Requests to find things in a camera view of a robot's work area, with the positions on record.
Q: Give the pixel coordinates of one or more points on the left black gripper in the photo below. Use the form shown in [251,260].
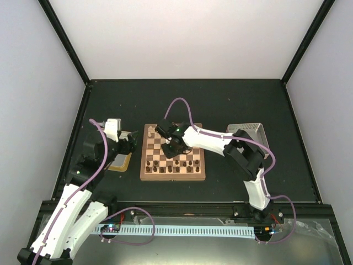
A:
[132,143]

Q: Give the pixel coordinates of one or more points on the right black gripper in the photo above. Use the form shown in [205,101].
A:
[169,154]

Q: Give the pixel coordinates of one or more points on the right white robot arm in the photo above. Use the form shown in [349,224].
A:
[244,154]

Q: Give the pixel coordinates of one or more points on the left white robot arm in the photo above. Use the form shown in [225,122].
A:
[80,209]

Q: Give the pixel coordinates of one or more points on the row of white chess pieces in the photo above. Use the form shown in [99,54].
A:
[151,132]

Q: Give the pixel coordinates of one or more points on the wooden chess board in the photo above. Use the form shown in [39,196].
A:
[152,151]

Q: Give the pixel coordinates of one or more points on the small circuit board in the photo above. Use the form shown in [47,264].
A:
[110,228]

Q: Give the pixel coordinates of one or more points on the gold rimmed metal tray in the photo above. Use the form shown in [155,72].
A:
[116,162]

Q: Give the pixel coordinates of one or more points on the pink rimmed metal tray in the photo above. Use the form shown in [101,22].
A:
[254,130]

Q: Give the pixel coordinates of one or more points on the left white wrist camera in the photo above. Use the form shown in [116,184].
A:
[112,129]

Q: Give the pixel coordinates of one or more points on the light blue cable duct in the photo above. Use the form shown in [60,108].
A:
[181,230]

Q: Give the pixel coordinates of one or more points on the black rail base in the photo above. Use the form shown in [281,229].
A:
[241,212]

